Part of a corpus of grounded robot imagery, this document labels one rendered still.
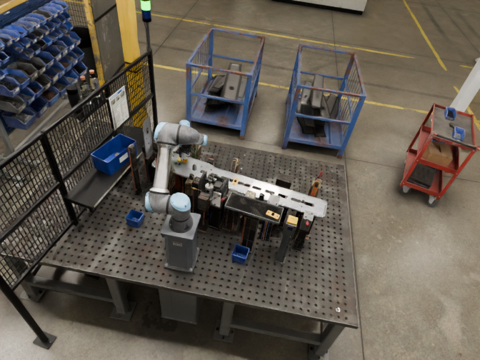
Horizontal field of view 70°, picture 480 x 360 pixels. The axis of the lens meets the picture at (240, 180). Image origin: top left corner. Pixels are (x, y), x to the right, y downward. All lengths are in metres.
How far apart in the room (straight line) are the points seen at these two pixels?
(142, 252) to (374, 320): 2.08
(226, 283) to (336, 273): 0.80
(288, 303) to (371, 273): 1.43
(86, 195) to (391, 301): 2.75
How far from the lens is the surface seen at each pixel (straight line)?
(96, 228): 2.79
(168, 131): 2.05
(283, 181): 2.67
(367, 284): 3.60
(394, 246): 4.01
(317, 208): 2.58
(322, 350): 3.03
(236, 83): 4.89
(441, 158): 4.30
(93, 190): 2.59
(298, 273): 2.58
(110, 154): 2.83
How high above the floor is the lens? 2.84
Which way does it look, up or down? 44 degrees down
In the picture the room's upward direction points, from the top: 8 degrees clockwise
